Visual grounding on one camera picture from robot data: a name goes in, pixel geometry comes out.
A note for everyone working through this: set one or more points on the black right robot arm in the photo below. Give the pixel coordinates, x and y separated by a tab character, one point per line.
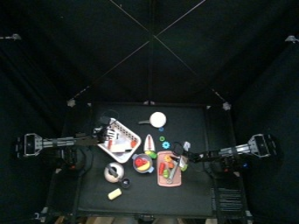
241	150

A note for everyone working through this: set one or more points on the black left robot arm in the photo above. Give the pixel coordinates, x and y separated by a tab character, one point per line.
54	143

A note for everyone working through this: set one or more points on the light green toy piece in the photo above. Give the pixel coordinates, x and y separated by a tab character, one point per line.
183	167

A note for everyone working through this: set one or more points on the white plastic basket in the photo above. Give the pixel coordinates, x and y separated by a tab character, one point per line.
124	132

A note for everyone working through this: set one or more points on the white toy block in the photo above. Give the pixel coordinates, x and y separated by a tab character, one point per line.
119	148

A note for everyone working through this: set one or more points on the orange toy flower piece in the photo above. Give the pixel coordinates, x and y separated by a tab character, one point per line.
168	158

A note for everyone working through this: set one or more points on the silver toy tongs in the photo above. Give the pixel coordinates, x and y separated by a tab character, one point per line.
172	172

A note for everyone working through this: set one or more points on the large blue toy gear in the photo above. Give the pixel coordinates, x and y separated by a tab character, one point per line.
166	144

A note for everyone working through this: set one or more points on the small red toy piece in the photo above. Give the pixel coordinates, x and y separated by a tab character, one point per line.
134	143

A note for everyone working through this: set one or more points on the red toy pepper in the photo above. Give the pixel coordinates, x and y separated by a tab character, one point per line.
162	168

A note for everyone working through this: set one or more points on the green toy vegetable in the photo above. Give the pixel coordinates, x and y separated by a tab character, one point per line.
166	173

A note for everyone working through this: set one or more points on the pink cutting board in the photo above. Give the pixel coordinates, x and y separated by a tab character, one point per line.
174	179

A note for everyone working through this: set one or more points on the green toy gear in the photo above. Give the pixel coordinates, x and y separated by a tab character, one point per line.
162	138

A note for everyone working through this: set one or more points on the white and red toy knife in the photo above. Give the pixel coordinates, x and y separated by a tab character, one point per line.
150	143

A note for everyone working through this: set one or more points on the yellow toy banana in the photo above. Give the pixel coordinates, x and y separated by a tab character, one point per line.
144	168

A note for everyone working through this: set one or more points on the red toy tomato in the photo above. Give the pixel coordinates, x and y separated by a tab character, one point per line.
140	162

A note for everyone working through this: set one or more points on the grey toy bowl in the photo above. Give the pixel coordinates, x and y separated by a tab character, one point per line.
136	167

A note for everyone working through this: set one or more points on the small black cup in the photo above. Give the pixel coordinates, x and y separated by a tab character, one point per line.
126	183

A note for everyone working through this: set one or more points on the pale yellow toy block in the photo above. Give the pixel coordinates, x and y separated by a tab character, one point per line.
115	194

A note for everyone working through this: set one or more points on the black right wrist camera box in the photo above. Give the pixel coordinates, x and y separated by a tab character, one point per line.
178	148

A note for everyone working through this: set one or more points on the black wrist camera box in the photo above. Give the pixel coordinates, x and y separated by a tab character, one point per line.
104	121
178	148

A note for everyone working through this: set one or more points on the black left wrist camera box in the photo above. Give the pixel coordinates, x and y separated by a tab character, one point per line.
104	121

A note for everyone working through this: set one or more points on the grey frame corner bracket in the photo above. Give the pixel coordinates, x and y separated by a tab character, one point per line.
226	105
71	102

